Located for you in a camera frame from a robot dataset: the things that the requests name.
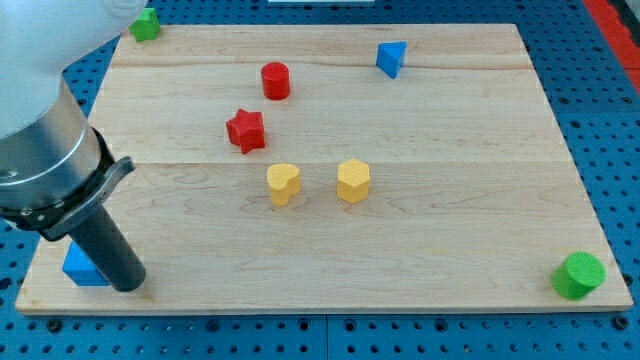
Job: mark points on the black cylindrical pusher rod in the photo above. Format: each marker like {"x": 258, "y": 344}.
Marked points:
{"x": 104, "y": 244}

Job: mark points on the grey metal tool mount flange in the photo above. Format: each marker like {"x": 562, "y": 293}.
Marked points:
{"x": 56, "y": 221}

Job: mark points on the blue cube block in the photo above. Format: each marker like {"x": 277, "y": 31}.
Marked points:
{"x": 80, "y": 269}

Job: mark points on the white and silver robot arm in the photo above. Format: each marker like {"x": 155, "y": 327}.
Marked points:
{"x": 57, "y": 170}

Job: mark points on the wooden board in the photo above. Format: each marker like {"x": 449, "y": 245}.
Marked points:
{"x": 474, "y": 199}

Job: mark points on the red star block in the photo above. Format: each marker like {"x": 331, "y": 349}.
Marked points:
{"x": 246, "y": 130}

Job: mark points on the yellow heart block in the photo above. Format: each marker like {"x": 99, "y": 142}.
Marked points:
{"x": 284, "y": 182}

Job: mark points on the green star block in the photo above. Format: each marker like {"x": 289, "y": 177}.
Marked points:
{"x": 146, "y": 26}

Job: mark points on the red cylinder block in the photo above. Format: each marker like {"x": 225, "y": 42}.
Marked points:
{"x": 275, "y": 81}

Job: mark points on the yellow hexagon block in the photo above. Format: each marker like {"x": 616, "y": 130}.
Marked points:
{"x": 353, "y": 181}

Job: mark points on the blue triangle block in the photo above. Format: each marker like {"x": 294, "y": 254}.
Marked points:
{"x": 390, "y": 57}

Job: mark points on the green cylinder block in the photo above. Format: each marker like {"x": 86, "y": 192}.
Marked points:
{"x": 578, "y": 275}

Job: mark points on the red tape strip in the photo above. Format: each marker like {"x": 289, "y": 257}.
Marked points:
{"x": 620, "y": 27}

